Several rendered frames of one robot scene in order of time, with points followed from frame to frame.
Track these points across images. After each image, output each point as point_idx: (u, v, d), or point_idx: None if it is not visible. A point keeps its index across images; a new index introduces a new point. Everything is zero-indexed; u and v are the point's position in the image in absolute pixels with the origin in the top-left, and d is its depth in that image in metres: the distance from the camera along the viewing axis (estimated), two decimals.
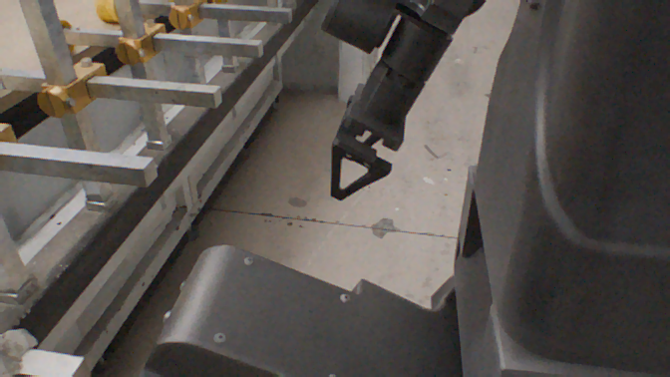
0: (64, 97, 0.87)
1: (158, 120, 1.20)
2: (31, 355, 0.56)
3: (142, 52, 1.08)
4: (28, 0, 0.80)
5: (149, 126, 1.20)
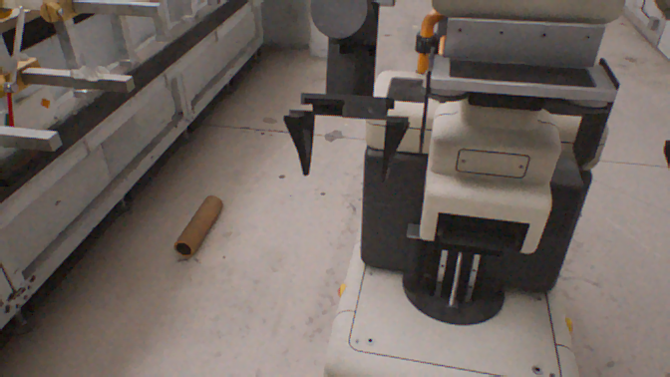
0: None
1: (163, 20, 1.84)
2: (108, 75, 1.20)
3: None
4: None
5: (157, 24, 1.85)
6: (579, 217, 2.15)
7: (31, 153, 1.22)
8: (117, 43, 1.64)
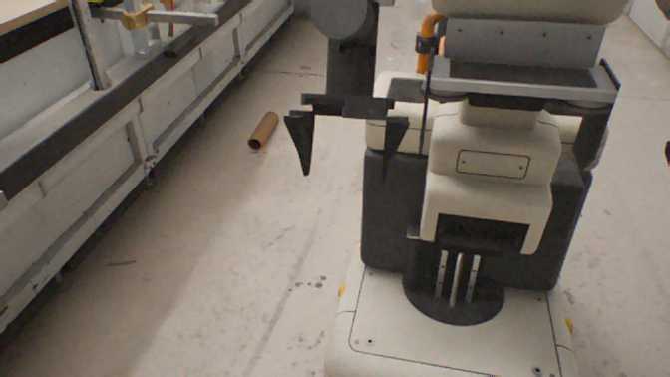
0: None
1: None
2: None
3: None
4: None
5: None
6: None
7: (183, 41, 1.88)
8: None
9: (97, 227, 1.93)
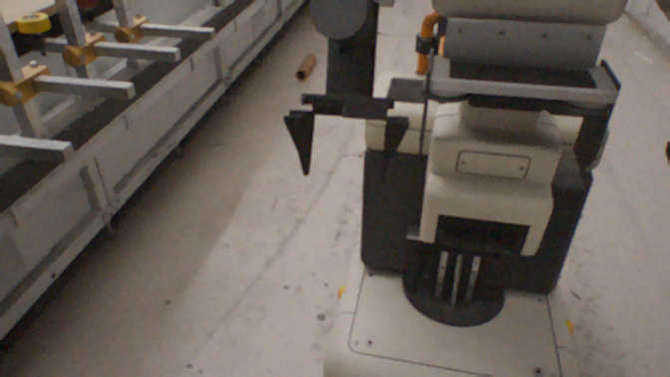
0: None
1: None
2: None
3: None
4: None
5: None
6: None
7: None
8: None
9: (198, 119, 2.67)
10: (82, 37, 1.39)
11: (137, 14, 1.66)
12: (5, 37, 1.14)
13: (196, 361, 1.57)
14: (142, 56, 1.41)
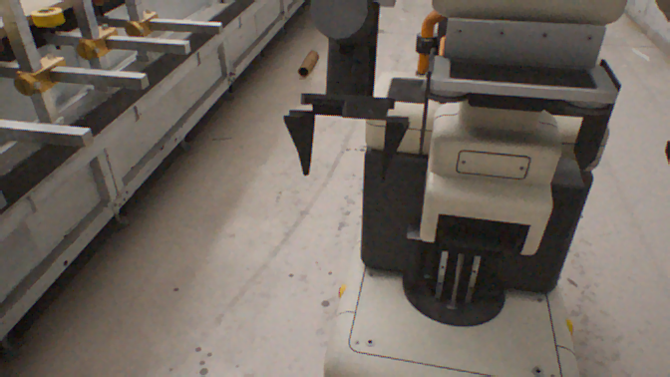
0: None
1: None
2: None
3: None
4: None
5: None
6: None
7: None
8: None
9: (203, 114, 2.72)
10: (96, 30, 1.44)
11: (146, 9, 1.72)
12: (25, 29, 1.19)
13: (205, 345, 1.62)
14: (153, 49, 1.46)
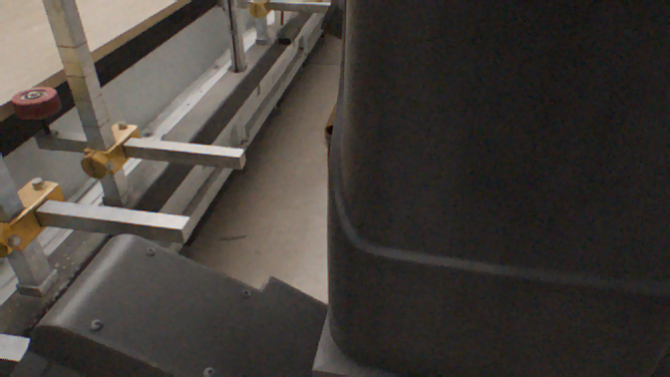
0: None
1: None
2: None
3: None
4: None
5: None
6: None
7: (292, 29, 2.00)
8: None
9: (208, 204, 2.05)
10: (14, 203, 0.77)
11: (120, 122, 1.04)
12: None
13: None
14: (123, 231, 0.79)
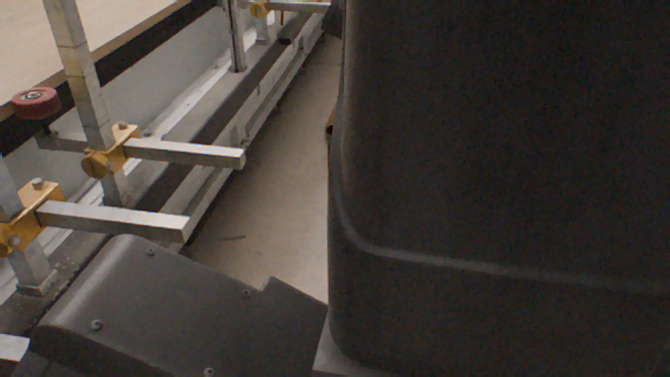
0: None
1: None
2: None
3: None
4: None
5: None
6: None
7: (292, 29, 2.00)
8: None
9: (208, 204, 2.05)
10: (14, 203, 0.77)
11: (120, 122, 1.04)
12: None
13: None
14: (123, 231, 0.79)
